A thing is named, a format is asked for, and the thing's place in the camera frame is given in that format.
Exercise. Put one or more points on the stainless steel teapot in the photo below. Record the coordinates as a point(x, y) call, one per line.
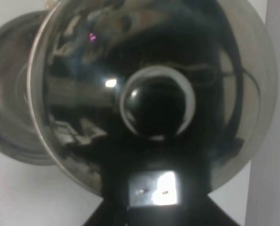
point(146, 103)

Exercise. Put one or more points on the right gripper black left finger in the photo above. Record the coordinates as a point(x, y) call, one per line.
point(111, 212)

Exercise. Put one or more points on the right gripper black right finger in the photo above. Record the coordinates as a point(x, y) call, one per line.
point(204, 212)

